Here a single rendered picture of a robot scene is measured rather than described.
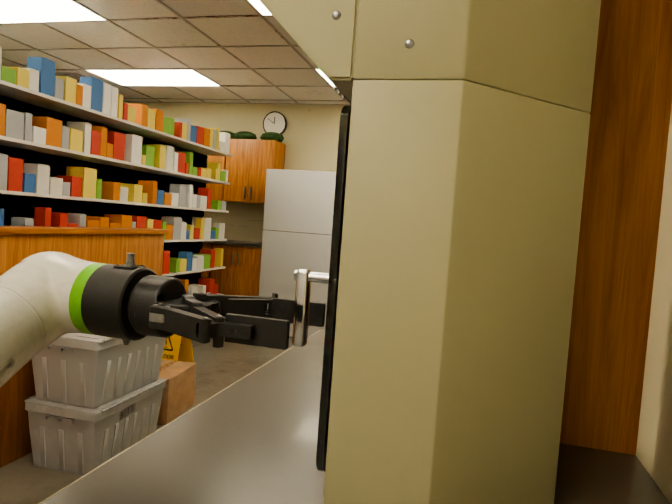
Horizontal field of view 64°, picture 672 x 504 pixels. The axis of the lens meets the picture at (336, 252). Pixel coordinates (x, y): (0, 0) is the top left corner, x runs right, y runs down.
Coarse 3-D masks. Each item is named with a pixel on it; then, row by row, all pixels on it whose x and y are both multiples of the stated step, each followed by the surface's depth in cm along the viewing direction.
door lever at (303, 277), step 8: (296, 272) 62; (304, 272) 61; (312, 272) 62; (296, 280) 62; (304, 280) 61; (312, 280) 61; (320, 280) 61; (328, 280) 61; (296, 288) 62; (304, 288) 61; (296, 296) 62; (304, 296) 61; (296, 304) 62; (304, 304) 61; (296, 312) 62; (304, 312) 62; (296, 320) 62; (304, 320) 62; (296, 328) 62; (304, 328) 62; (296, 336) 62; (304, 336) 62; (296, 344) 62; (304, 344) 62
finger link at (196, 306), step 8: (184, 296) 64; (192, 296) 64; (192, 304) 61; (200, 304) 62; (192, 312) 61; (200, 312) 59; (208, 312) 59; (216, 320) 56; (224, 320) 56; (216, 344) 56
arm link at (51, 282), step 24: (24, 264) 67; (48, 264) 67; (72, 264) 68; (96, 264) 68; (24, 288) 63; (48, 288) 65; (72, 288) 65; (48, 312) 64; (72, 312) 65; (48, 336) 65
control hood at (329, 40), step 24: (264, 0) 57; (288, 0) 56; (312, 0) 55; (336, 0) 55; (288, 24) 56; (312, 24) 55; (336, 24) 55; (312, 48) 56; (336, 48) 55; (336, 72) 55
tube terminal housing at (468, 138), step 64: (384, 0) 54; (448, 0) 52; (512, 0) 54; (576, 0) 59; (384, 64) 54; (448, 64) 52; (512, 64) 55; (576, 64) 60; (384, 128) 54; (448, 128) 52; (512, 128) 56; (576, 128) 61; (384, 192) 54; (448, 192) 53; (512, 192) 56; (576, 192) 62; (384, 256) 54; (448, 256) 53; (512, 256) 57; (576, 256) 63; (384, 320) 55; (448, 320) 53; (512, 320) 58; (384, 384) 55; (448, 384) 54; (512, 384) 59; (384, 448) 55; (448, 448) 55; (512, 448) 60
